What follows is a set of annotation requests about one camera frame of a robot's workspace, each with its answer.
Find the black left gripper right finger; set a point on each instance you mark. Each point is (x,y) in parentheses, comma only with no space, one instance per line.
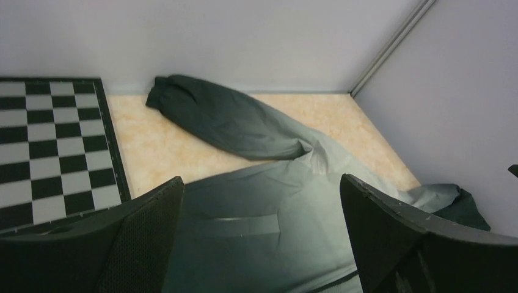
(400,248)

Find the black white chessboard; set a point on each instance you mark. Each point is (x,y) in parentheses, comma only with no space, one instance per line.
(60,160)

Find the grey gradient zip jacket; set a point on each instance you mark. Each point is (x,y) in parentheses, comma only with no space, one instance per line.
(277,226)

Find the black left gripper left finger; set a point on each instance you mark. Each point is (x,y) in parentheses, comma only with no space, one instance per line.
(122,249)

